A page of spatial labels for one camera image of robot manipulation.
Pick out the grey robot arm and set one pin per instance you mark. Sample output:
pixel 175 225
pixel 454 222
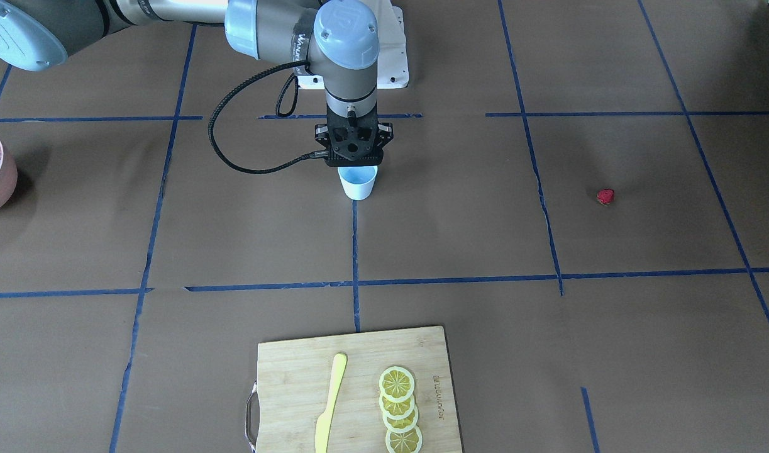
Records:
pixel 37 35

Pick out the yellow plastic knife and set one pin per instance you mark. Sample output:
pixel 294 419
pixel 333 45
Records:
pixel 324 420

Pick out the red strawberry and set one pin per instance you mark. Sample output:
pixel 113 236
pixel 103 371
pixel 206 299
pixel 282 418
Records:
pixel 606 196

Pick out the wooden cutting board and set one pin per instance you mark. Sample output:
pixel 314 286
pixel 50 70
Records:
pixel 291 387

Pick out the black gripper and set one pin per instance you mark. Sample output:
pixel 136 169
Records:
pixel 321 135

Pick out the light blue cup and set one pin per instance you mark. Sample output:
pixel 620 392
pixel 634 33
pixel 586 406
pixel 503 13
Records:
pixel 358 182

